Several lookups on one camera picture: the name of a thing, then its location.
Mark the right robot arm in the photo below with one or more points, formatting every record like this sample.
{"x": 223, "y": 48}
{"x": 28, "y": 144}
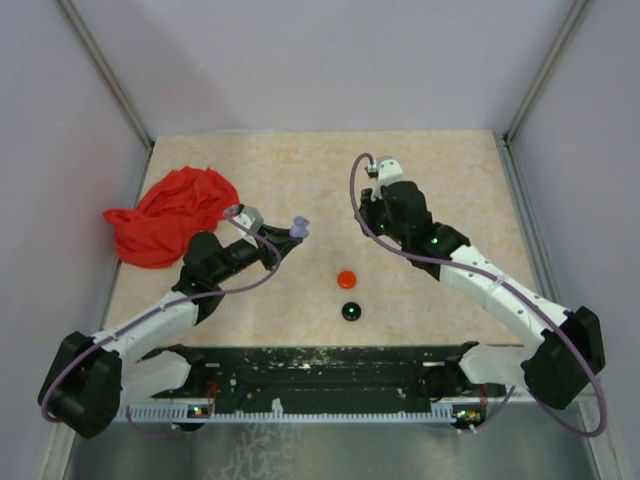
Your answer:
{"x": 559, "y": 349}

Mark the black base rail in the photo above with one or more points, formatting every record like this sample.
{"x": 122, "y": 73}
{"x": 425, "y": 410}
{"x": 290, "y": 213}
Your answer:
{"x": 332, "y": 381}

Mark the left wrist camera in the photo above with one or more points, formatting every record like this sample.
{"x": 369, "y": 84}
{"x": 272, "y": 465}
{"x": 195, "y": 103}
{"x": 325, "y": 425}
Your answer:
{"x": 247, "y": 221}

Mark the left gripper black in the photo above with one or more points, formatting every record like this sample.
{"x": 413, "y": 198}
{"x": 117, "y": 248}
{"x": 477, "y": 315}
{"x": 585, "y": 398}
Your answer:
{"x": 282, "y": 242}

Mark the left aluminium frame post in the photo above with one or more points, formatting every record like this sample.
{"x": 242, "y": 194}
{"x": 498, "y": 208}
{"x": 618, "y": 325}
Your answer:
{"x": 85, "y": 38}

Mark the red cloth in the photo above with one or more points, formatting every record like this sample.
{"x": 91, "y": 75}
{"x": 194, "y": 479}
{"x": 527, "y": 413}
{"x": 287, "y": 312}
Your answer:
{"x": 155, "y": 233}

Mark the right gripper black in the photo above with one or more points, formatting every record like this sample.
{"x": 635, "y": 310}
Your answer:
{"x": 368, "y": 207}

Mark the aluminium frame post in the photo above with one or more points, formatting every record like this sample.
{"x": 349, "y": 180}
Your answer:
{"x": 550, "y": 63}
{"x": 85, "y": 38}

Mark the white cable duct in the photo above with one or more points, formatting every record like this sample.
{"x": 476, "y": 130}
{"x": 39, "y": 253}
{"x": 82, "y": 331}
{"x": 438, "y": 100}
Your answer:
{"x": 196, "y": 413}

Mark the orange earbud charging case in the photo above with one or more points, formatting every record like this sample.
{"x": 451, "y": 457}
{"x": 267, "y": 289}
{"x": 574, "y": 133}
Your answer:
{"x": 346, "y": 279}

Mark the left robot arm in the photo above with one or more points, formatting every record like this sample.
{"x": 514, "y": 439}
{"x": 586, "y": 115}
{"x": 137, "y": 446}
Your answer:
{"x": 94, "y": 377}

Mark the right aluminium frame post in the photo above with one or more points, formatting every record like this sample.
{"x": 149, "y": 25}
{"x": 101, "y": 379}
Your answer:
{"x": 550, "y": 63}

